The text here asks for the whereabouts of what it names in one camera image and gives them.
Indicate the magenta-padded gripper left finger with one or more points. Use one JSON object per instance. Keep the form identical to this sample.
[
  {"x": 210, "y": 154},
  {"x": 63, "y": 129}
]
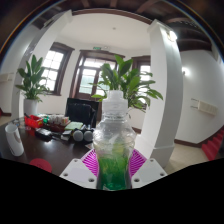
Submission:
[{"x": 75, "y": 171}]

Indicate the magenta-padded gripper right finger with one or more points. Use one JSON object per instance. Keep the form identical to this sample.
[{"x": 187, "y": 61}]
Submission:
[{"x": 150, "y": 170}]

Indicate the clear bottle with green drink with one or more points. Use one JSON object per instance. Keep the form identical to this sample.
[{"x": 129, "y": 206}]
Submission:
[{"x": 113, "y": 140}]

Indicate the flat round red coaster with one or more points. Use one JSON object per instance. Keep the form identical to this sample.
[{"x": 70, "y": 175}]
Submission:
[{"x": 40, "y": 164}]

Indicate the black flat device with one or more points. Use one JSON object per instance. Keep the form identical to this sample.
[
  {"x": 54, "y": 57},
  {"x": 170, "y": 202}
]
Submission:
[{"x": 43, "y": 134}]

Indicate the brown tray of small packets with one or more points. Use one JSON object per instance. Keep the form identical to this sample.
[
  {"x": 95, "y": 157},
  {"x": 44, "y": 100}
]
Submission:
[{"x": 58, "y": 122}]

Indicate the black chair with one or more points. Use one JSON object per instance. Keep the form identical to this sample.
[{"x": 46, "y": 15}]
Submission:
[{"x": 80, "y": 113}]

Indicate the red box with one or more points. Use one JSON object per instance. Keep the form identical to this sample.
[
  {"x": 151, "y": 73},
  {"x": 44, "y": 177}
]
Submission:
[{"x": 33, "y": 121}]

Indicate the red carpeted staircase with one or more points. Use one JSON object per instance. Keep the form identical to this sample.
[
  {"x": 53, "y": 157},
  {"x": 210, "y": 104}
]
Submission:
[{"x": 213, "y": 146}]

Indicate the white ceramic mug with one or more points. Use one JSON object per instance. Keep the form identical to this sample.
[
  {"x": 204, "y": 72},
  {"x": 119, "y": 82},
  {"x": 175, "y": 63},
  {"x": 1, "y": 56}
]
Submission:
[{"x": 14, "y": 140}]

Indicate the small potted plant, white pot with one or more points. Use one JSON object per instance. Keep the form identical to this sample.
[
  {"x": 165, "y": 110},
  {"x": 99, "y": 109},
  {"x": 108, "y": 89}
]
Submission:
[{"x": 30, "y": 107}]

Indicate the large potted plant, white pot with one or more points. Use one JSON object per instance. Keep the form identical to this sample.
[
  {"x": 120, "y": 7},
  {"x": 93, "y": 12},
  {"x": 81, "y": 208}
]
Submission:
[{"x": 128, "y": 83}]

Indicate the brown glazed double door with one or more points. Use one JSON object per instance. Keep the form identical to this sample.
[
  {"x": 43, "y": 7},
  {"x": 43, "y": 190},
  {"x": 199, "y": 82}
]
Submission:
[{"x": 88, "y": 76}]

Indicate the brown framed window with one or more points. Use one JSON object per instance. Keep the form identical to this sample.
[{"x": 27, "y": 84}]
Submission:
[
  {"x": 145, "y": 68},
  {"x": 53, "y": 70}
]

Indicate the green exit sign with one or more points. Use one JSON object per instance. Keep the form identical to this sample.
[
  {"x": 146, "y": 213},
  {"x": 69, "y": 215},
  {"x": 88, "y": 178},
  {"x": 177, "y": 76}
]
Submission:
[{"x": 97, "y": 48}]

